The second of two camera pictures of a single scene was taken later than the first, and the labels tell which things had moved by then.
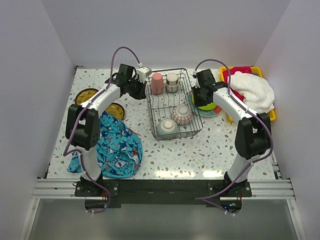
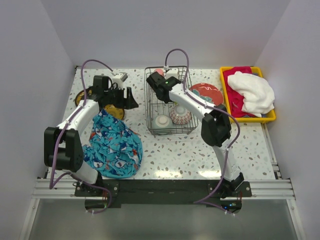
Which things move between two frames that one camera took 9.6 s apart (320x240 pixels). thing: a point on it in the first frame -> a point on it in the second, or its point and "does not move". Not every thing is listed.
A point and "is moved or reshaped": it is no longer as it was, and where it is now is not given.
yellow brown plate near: (116, 110) does not move
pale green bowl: (167, 127) is moved or reshaped
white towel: (258, 95) does not move
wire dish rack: (173, 110) does not move
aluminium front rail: (64, 189) does not move
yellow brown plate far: (84, 94) does not move
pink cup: (157, 84) is moved or reshaped
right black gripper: (197, 103) -> (171, 100)
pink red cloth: (245, 69) does not move
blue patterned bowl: (182, 115) does not move
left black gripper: (142, 94) -> (128, 103)
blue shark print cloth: (119, 150) does not move
